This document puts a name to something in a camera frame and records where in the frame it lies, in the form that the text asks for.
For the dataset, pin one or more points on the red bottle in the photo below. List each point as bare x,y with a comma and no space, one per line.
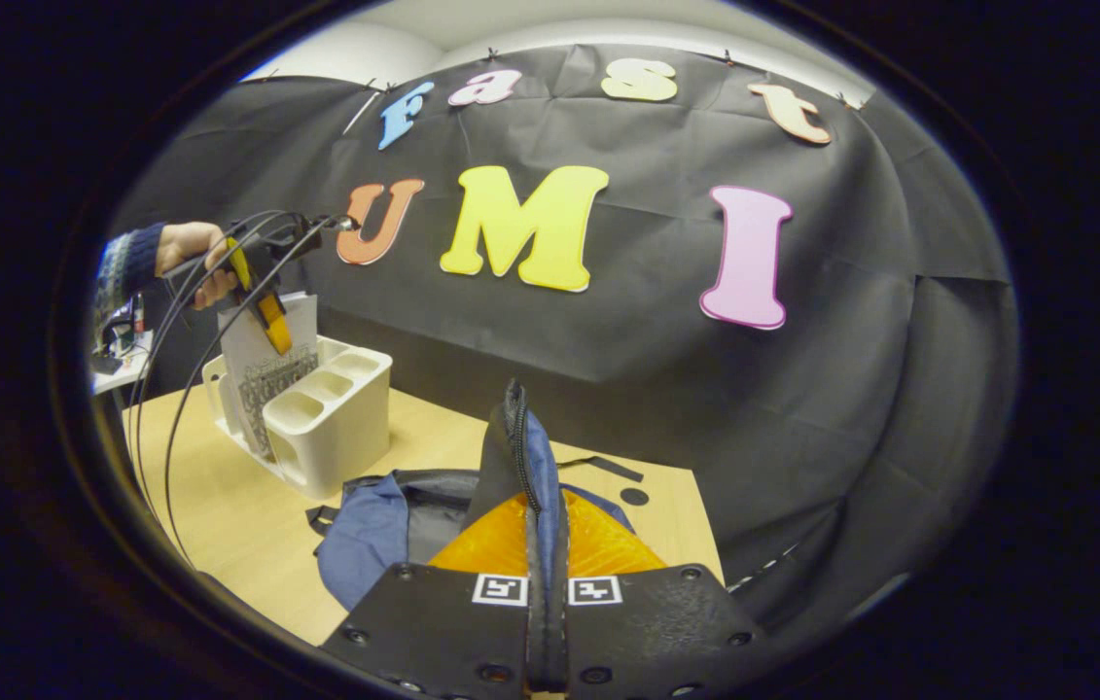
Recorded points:
138,313

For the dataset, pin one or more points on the blue schoolbag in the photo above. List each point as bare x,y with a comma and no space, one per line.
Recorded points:
365,535

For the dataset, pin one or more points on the cream plastic bookshelf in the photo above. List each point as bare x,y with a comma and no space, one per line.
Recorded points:
336,428

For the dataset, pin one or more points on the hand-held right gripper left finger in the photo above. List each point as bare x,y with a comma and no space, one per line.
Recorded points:
433,632

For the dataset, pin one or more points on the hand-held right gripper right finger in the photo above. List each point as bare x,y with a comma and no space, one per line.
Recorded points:
656,632

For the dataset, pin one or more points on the black backdrop cloth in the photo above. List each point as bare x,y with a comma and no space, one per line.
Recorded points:
802,408

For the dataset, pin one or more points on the white book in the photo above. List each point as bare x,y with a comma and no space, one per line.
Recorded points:
258,379

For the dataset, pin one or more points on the white side table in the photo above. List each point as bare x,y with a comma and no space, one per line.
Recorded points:
122,374

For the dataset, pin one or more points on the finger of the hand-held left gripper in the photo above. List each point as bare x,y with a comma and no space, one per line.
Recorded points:
272,326

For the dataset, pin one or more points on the black round sticker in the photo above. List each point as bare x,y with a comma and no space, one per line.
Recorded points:
634,496

